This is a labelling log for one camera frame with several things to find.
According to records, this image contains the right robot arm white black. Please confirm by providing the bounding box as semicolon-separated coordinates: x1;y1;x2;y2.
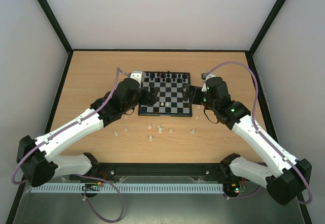
182;75;312;205

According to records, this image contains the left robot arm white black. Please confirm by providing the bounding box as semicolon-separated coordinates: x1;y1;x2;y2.
17;78;158;187

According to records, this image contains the black and white chessboard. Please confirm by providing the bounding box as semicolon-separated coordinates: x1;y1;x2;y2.
138;71;192;117

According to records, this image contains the black cage frame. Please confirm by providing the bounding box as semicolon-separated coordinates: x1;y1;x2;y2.
5;0;313;224

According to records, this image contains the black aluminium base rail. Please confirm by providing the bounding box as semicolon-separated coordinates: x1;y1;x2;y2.
25;162;295;178

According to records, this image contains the light blue slotted cable duct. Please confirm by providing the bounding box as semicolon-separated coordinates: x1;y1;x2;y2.
31;183;223;194

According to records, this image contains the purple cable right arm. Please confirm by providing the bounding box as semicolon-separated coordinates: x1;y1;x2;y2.
207;61;313;205

